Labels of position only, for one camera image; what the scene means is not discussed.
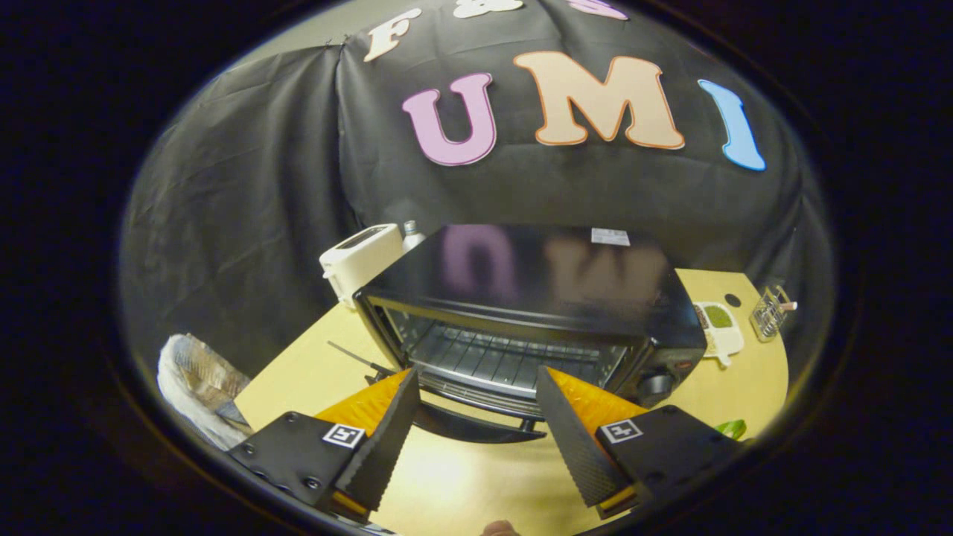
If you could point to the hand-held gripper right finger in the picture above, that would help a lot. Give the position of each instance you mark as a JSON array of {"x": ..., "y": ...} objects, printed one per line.
[{"x": 573, "y": 439}]

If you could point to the thin black stick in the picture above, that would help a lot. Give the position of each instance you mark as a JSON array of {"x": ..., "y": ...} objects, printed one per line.
[{"x": 361, "y": 357}]

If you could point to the white slot toaster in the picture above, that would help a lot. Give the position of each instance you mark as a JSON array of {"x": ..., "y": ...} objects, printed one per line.
[{"x": 357, "y": 260}]

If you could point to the black toaster oven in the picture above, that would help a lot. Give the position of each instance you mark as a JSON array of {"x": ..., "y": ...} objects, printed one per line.
[{"x": 536, "y": 290}]

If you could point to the clear plastic bottle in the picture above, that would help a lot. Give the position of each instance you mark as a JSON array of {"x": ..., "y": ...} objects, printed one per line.
[{"x": 412, "y": 237}]

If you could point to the black backdrop cloth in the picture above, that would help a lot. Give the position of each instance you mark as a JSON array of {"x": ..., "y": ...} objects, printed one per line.
[{"x": 246, "y": 186}]

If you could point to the white tray with green pad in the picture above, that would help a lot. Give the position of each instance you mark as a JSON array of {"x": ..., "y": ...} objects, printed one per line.
[{"x": 718, "y": 327}]

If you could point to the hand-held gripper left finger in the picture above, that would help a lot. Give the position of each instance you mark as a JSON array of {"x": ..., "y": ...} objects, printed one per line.
[{"x": 383, "y": 439}]

